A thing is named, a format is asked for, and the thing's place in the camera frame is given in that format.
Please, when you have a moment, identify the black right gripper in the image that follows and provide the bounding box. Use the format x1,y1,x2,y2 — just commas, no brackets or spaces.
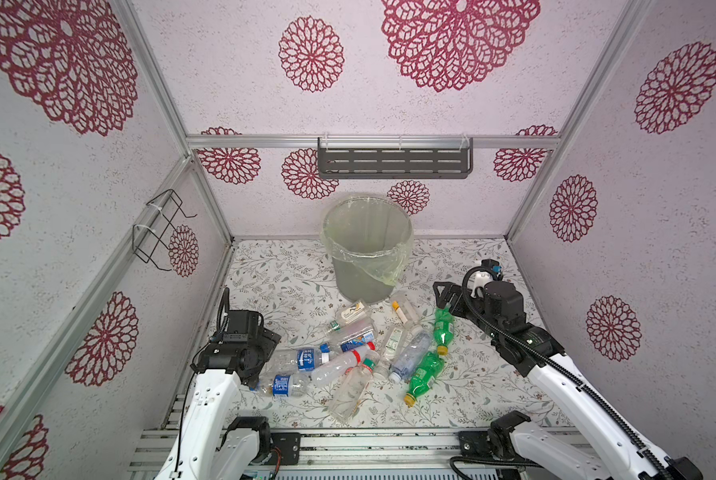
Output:
434,279,501,347

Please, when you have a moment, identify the clear bottle blue label front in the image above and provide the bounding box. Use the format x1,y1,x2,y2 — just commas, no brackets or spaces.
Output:
255,373,311,397

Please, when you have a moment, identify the clear bottle blue label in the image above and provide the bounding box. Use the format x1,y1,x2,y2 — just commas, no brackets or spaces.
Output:
266,345,331,374
255,373,311,397

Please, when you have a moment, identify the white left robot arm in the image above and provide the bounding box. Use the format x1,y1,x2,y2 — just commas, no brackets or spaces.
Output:
156,310,280,479

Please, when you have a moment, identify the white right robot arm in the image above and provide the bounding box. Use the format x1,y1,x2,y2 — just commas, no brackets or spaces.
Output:
433,280,703,479

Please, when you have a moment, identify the grey mesh waste bin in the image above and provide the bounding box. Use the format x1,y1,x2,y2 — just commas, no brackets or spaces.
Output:
321,194,414,305

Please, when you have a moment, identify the green plastic bin liner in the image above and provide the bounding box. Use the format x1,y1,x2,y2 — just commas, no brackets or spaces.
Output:
320,195,415,286

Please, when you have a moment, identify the clear bluish water bottle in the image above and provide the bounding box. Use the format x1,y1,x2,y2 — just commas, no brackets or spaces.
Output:
388,329,433,383

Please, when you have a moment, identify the small bottle yellow label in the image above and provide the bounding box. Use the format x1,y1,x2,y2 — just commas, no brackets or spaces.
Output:
390,292,421,326

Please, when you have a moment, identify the clear bottle green label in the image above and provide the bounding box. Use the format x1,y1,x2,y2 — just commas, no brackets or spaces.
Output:
374,324,407,379

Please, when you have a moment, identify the clear bottle red cap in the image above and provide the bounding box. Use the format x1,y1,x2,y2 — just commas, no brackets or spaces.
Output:
310,342,376,388

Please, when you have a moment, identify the clear bottle green cap large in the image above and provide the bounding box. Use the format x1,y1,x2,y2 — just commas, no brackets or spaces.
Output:
328,358,376,423

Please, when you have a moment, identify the crushed clear bottle blue cap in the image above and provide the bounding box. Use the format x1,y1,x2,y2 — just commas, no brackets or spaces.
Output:
318,317,375,354

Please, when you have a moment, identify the black wire wall rack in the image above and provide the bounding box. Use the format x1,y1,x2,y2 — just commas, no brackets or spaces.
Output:
130,189,199,277

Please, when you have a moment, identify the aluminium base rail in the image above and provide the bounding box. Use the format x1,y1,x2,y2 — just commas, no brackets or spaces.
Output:
126,425,575,480

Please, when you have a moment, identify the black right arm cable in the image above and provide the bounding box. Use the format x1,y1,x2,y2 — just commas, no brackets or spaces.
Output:
461,263,677,480

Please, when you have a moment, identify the dark grey wall shelf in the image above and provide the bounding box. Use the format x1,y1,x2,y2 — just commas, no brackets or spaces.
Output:
316,138,473,180

